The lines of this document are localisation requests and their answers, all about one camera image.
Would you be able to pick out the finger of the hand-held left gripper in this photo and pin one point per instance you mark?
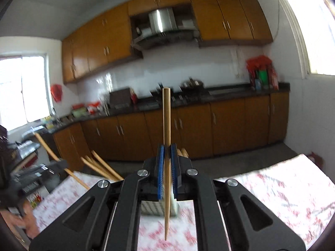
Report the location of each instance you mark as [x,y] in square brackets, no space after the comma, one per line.
[52,166]
[36,184]

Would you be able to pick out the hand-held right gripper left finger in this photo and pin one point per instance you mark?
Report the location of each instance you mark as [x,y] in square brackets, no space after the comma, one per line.
[160,172]

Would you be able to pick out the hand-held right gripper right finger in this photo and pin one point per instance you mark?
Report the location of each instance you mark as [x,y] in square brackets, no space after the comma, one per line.
[174,172]

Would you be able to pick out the green perforated utensil holder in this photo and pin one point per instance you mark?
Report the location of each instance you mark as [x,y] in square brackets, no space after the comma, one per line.
[151,207]

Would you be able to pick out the person's left hand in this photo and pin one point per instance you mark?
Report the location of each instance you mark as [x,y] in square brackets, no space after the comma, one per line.
[28,224]

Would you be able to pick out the containers on counter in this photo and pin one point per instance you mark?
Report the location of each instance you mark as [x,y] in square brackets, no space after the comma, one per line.
[89,108]

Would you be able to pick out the brown lower kitchen cabinets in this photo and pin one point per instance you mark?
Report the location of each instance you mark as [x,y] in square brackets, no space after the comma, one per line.
[230,125]

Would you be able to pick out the red hanging ornament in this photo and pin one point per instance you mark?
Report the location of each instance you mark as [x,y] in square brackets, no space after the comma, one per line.
[56,92]

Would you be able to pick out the window above sink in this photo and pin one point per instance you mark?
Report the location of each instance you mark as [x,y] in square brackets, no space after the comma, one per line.
[23,91]

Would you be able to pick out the dark box on counter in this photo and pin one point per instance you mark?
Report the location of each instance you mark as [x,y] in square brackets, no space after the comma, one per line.
[119,98]

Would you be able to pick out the black wok with lid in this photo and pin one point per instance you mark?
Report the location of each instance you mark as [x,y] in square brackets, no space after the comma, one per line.
[193,83]

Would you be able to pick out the black kitchen countertop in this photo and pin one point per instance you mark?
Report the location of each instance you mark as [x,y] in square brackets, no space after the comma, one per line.
[230,90]

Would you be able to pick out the red floral tablecloth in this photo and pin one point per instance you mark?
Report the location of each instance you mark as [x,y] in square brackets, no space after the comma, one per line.
[274,188]

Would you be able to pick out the red packages on counter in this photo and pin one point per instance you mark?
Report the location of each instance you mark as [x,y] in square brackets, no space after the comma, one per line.
[261,73]

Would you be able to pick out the red object on floor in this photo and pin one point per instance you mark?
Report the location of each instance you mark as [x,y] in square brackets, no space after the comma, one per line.
[315,159]

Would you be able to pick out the steel range hood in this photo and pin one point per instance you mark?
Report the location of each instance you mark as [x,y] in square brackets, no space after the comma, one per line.
[162,23]

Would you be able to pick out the bright side window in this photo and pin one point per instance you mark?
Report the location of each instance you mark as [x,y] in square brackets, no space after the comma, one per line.
[311,31]

